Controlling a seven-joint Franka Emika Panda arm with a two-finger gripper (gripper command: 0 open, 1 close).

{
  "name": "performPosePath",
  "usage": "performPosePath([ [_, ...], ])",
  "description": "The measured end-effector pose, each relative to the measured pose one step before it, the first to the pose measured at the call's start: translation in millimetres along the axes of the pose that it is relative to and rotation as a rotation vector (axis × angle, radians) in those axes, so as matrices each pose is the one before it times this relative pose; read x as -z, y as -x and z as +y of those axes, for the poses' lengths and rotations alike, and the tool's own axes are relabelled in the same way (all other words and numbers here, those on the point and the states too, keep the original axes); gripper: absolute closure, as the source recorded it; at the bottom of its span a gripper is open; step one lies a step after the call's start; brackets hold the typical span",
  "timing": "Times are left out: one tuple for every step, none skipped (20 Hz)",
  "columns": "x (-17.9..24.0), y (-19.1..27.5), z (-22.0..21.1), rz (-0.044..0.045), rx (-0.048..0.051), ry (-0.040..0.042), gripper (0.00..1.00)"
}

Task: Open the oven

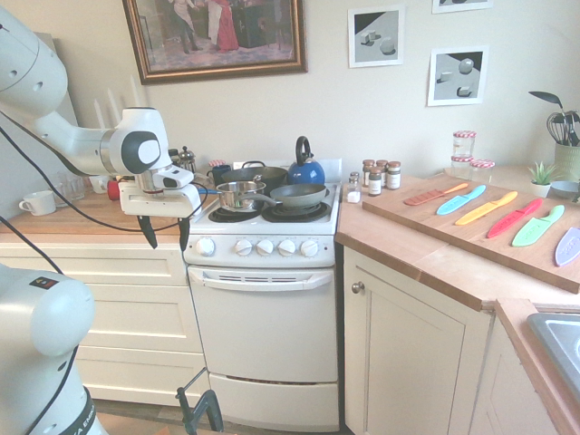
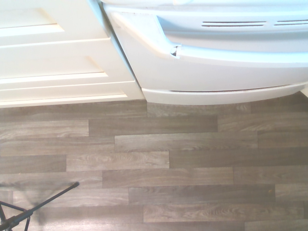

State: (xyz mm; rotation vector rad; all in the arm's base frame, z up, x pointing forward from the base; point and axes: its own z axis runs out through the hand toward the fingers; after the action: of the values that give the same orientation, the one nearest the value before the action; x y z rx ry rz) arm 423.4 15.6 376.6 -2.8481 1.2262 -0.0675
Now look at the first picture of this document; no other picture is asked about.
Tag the purple sheathed knife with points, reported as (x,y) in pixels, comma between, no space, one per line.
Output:
(570,247)

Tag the orange sheathed knife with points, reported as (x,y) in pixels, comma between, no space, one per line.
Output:
(430,196)

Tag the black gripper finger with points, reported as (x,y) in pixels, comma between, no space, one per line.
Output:
(184,233)
(147,229)

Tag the small white cup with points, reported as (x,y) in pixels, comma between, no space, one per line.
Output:
(99,183)

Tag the brown-lidded spice jar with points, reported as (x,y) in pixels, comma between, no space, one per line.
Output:
(368,171)
(375,183)
(382,165)
(393,176)

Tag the small potted green plant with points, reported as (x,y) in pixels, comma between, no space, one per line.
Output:
(541,181)

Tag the stainless steel sink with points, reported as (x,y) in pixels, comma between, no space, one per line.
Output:
(559,344)

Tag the white candle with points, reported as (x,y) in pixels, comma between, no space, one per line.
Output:
(97,113)
(113,109)

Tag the cream drawer cabinet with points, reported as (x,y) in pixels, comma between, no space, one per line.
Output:
(136,317)

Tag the blue sheathed knife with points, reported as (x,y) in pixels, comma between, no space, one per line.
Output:
(460,200)

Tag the cream cabinet with door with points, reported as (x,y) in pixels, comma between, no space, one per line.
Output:
(408,353)

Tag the large wooden cutting board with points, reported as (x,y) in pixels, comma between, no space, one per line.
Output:
(453,235)

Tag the light blue bowl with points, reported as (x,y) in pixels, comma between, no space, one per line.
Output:
(564,189)

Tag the grey geometric shapes print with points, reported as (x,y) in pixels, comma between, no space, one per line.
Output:
(376,36)
(457,74)
(462,4)

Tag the yellow sheathed knife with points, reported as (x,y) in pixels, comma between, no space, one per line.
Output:
(485,209)

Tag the glass salt shaker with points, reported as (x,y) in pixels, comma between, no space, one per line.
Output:
(353,192)

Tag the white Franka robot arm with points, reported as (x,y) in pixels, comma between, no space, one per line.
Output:
(27,68)

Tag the gold-framed painting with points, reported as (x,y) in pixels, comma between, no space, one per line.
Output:
(217,36)

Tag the dark blue mug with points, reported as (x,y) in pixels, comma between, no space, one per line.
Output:
(217,174)

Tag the short glass jar checked lid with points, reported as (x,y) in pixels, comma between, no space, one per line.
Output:
(461,167)
(482,170)

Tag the grey frying pan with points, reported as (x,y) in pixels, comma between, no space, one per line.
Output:
(301,195)

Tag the glass french press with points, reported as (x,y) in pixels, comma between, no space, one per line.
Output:
(186,159)

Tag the jam jar with red lid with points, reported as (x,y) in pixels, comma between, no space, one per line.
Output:
(217,163)

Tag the black wok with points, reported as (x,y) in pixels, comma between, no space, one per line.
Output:
(258,174)

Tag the white oven bottom drawer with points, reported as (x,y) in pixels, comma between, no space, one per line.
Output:
(276,401)

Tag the white coffee cup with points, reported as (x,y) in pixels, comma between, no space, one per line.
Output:
(41,201)

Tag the black clamp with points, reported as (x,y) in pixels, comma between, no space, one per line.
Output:
(201,408)

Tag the glass pepper shaker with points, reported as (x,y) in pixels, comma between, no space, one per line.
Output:
(354,175)

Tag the large white oven knob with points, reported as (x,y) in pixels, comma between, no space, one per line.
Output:
(205,247)

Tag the stainless steel saucepan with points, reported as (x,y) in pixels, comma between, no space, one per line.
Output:
(235,195)

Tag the tall glass jar checked lid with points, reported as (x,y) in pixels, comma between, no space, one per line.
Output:
(464,144)

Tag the round metal cabinet knob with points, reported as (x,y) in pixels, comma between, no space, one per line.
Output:
(358,287)

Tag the metal whisk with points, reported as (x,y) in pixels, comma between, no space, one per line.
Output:
(558,127)

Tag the cream sink cabinet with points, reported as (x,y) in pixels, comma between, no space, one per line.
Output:
(512,389)

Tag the white electric stove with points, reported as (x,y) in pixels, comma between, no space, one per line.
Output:
(267,317)

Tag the green utensil holder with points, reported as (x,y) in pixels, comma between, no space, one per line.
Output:
(568,163)

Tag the clear drinking glass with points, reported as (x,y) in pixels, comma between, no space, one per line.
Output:
(64,188)
(78,188)

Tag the red cylindrical object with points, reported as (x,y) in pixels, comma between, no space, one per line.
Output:
(113,189)

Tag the white burner knob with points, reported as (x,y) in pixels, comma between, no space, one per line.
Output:
(287,247)
(309,248)
(243,248)
(264,247)

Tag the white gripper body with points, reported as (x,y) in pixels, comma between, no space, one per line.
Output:
(158,203)

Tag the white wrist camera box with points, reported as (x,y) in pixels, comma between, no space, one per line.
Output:
(172,177)

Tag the black serving spoon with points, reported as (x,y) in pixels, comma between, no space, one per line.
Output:
(546,96)

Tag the green sheathed knife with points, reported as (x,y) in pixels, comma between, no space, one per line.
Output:
(534,229)

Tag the red sheathed knife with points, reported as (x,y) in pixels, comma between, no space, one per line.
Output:
(512,219)

